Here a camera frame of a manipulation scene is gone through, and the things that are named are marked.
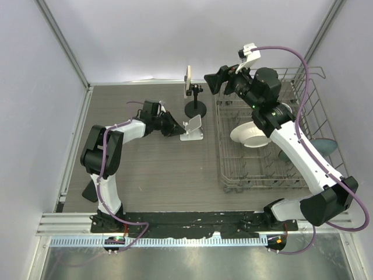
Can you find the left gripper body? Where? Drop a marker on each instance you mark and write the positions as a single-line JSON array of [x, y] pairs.
[[165, 124]]

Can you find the metal wire dish rack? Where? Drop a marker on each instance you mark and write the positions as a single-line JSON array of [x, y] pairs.
[[242, 168]]

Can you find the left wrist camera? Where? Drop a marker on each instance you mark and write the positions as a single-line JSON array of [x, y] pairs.
[[161, 108]]

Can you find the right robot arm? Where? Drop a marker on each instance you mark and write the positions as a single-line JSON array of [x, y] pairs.
[[331, 192]]

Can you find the black phone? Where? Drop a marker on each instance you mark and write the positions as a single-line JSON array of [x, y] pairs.
[[89, 193]]

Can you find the white slotted cable duct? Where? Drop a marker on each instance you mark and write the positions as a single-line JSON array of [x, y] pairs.
[[106, 241]]

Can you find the blue-green plate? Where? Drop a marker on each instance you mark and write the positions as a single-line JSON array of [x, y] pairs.
[[324, 146]]

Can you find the silver folding phone stand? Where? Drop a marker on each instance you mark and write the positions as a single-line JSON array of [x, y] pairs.
[[193, 129]]

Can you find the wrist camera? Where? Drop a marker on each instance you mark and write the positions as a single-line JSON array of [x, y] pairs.
[[248, 57], [161, 108]]

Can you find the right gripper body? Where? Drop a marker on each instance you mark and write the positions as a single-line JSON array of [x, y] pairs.
[[239, 83]]

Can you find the white bowl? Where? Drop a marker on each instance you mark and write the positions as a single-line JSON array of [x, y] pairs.
[[249, 135]]

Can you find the black round-base phone stand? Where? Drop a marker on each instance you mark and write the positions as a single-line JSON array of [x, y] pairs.
[[195, 107]]

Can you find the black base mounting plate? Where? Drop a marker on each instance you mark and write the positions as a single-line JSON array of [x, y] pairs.
[[190, 225]]

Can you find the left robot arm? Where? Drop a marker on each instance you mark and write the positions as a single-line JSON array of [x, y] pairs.
[[101, 157]]

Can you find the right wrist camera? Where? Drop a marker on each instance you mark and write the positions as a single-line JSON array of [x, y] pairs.
[[248, 57]]

